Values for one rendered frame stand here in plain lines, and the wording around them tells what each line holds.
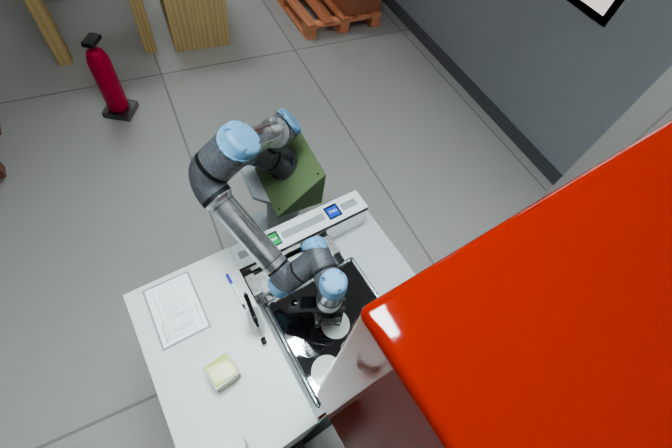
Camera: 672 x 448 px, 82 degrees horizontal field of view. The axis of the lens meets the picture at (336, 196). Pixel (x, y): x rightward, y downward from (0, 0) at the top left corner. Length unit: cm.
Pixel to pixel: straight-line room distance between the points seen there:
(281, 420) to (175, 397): 30
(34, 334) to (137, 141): 137
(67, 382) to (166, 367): 120
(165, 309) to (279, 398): 45
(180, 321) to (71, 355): 123
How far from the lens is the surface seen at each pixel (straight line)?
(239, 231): 113
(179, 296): 137
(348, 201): 154
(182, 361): 131
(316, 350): 135
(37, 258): 283
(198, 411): 128
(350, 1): 411
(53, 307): 264
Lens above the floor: 222
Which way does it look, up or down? 55 degrees down
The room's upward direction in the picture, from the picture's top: 12 degrees clockwise
